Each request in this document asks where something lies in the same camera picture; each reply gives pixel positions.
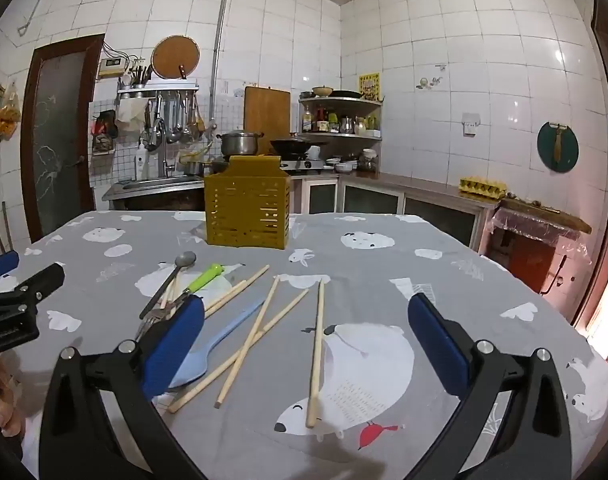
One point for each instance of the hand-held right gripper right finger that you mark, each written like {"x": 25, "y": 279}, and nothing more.
{"x": 434, "y": 340}

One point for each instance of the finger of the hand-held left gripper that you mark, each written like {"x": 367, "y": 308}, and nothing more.
{"x": 1, "y": 265}
{"x": 44, "y": 280}

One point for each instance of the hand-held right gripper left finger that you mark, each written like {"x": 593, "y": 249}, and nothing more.
{"x": 176, "y": 345}

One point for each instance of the light blue rice paddle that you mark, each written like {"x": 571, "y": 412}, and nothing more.
{"x": 204, "y": 355}

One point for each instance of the metal fork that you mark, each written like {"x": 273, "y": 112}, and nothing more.
{"x": 156, "y": 316}

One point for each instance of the metal spoon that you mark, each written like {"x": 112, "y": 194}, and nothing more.
{"x": 185, "y": 259}

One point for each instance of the yellow plastic utensil holder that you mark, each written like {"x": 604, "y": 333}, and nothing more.
{"x": 244, "y": 210}

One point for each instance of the row of hanging kitchen utensils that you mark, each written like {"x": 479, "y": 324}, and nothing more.
{"x": 171, "y": 125}

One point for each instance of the person's left hand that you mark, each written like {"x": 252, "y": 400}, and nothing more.
{"x": 6, "y": 410}

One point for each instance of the grey printed tablecloth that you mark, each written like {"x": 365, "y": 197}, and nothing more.
{"x": 384, "y": 270}

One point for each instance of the kitchen counter cabinet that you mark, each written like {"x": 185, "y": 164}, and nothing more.
{"x": 434, "y": 215}

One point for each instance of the red side cabinet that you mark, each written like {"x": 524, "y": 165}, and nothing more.
{"x": 529, "y": 255}

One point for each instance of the brown door with frosted glass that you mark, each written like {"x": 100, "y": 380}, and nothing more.
{"x": 59, "y": 135}

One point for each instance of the steel sink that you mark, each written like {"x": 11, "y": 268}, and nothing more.
{"x": 154, "y": 182}

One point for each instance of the yellow hanging plastic bag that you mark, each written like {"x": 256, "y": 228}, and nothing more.
{"x": 6, "y": 115}

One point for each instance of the white soap bottle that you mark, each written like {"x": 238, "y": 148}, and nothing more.
{"x": 140, "y": 165}

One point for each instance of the yellow egg carton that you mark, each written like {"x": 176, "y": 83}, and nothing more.
{"x": 481, "y": 187}

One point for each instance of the red and black hanging bags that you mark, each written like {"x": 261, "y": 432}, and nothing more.
{"x": 104, "y": 127}

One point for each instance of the thick wooden board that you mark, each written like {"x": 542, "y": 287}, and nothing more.
{"x": 544, "y": 215}

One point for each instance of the metal faucet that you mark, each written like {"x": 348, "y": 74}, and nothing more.
{"x": 166, "y": 160}

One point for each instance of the small steel pot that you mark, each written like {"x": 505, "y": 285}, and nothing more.
{"x": 194, "y": 167}

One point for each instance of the white hanging cloth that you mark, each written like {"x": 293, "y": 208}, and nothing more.
{"x": 129, "y": 117}

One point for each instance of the glass jar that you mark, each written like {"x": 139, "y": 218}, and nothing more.
{"x": 369, "y": 162}

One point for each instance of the group of white bowls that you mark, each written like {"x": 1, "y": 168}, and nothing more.
{"x": 341, "y": 165}

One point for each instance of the steel pot with lid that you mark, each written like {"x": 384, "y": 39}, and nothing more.
{"x": 239, "y": 144}

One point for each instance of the steel gas stove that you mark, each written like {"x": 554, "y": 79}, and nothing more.
{"x": 304, "y": 164}

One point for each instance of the beige electrical box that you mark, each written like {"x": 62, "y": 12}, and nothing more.
{"x": 111, "y": 67}

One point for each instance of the green round board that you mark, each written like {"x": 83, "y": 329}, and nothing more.
{"x": 546, "y": 147}

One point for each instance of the metal cup with knives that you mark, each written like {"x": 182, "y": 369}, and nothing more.
{"x": 139, "y": 75}

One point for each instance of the metal corner shelf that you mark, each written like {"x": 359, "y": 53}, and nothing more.
{"x": 334, "y": 135}

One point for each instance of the black wok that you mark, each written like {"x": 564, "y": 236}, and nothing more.
{"x": 294, "y": 146}

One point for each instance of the row of condiment bottles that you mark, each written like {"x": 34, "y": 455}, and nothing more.
{"x": 321, "y": 120}

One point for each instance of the rectangular wooden cutting board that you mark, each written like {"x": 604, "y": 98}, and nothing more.
{"x": 266, "y": 110}

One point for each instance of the round wooden board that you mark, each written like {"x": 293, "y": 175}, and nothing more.
{"x": 174, "y": 55}

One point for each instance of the black shallow pan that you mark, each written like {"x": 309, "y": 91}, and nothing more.
{"x": 346, "y": 94}

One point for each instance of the beige ceramic bowl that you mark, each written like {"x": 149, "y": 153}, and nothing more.
{"x": 323, "y": 91}

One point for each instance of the white wall socket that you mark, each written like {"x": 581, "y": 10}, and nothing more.
{"x": 470, "y": 125}

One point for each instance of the metal wall rack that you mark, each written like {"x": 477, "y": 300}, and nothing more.
{"x": 159, "y": 87}

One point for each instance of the yellow wall poster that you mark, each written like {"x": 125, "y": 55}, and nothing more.
{"x": 369, "y": 87}

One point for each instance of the metal wall pipe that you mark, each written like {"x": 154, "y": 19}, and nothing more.
{"x": 217, "y": 60}

